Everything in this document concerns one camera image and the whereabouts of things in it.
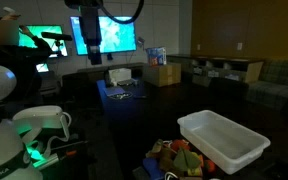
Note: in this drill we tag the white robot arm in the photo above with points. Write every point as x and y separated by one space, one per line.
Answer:
16 155

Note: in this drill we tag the cardboard box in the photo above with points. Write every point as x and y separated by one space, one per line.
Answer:
164 75

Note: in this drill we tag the white box on table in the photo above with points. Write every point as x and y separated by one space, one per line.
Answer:
118 75

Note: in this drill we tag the blue white carton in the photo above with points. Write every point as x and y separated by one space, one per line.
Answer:
156 56

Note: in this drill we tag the wooden low shelf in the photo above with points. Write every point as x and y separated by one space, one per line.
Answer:
200 69

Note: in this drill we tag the red plush toy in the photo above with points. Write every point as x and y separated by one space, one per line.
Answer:
177 144

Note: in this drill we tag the orange ball toy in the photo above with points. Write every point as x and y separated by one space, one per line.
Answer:
209 166

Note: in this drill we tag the white plastic bin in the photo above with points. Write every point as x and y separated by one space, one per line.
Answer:
228 144

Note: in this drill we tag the green plaid sofa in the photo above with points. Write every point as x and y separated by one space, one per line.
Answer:
271 89

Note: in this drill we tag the person in dark clothes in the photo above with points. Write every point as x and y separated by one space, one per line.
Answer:
22 61

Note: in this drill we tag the large wall monitor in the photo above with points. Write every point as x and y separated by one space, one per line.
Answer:
116 37

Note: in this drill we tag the black camera on tripod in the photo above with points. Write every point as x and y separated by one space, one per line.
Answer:
57 40

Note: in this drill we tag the orange handled screwdriver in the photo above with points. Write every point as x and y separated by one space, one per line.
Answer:
53 159

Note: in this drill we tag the left wall monitor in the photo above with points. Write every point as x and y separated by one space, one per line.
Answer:
37 30

